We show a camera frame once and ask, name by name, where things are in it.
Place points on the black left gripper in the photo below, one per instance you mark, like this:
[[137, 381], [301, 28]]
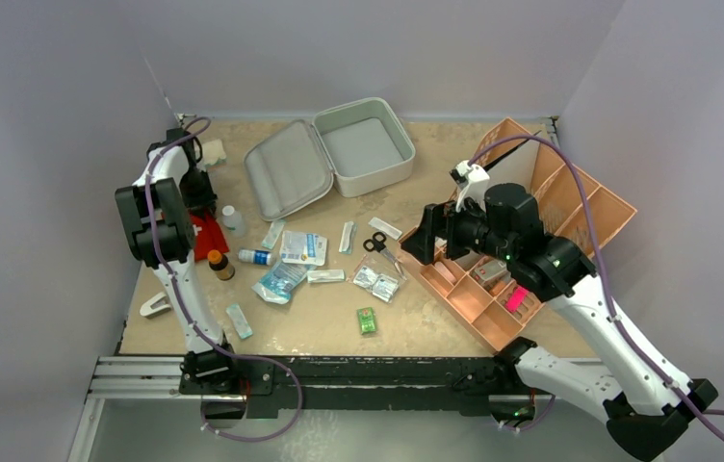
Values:
[[205, 202]]

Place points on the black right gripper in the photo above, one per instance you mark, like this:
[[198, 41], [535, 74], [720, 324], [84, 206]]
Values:
[[451, 231]]

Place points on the red fabric pouch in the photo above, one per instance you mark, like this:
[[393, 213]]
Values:
[[208, 236]]

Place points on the teal dotted gauze packet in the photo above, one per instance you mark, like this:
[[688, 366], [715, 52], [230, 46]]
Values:
[[273, 234]]

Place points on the white gauze strip packet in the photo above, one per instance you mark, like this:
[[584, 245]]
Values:
[[319, 276]]

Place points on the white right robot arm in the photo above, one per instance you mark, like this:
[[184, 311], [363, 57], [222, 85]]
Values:
[[649, 403]]

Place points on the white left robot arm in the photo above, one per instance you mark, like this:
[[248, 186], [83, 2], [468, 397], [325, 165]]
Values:
[[155, 212]]

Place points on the grey open medicine case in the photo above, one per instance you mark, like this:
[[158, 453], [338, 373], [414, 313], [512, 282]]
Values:
[[355, 148]]

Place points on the white sponge pad stack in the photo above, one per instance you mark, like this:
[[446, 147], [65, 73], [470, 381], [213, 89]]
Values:
[[213, 154]]

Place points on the clear white cap bottle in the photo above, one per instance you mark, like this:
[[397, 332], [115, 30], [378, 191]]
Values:
[[233, 221]]

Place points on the white plaster packet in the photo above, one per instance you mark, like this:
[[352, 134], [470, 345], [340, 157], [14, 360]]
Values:
[[386, 228]]

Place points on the clear bag of sachets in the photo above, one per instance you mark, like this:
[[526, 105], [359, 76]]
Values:
[[378, 276]]

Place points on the brown bottle orange cap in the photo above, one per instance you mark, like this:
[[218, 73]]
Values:
[[220, 265]]

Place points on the red white card box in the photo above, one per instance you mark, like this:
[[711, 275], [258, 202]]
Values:
[[488, 271]]

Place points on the small green box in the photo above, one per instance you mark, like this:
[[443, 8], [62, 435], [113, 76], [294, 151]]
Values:
[[367, 321]]

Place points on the white bottle blue label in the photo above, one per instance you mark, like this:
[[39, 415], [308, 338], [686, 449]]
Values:
[[257, 257]]

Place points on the peach plastic desk organizer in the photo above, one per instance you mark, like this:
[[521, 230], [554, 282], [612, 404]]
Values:
[[568, 198]]

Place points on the pink sticky note block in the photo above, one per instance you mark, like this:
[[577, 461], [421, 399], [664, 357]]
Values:
[[516, 299]]

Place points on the white blue mask packet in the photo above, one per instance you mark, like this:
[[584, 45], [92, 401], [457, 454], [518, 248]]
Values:
[[299, 248]]

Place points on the blue clear wipes packet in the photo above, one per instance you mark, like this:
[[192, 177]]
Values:
[[277, 284]]

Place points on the small teal plaster strip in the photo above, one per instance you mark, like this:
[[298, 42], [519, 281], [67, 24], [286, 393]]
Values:
[[239, 321]]

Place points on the white staple remover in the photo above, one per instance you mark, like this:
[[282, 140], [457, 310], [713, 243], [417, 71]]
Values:
[[155, 306]]

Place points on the black handled scissors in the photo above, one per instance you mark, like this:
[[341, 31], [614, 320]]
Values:
[[377, 243]]

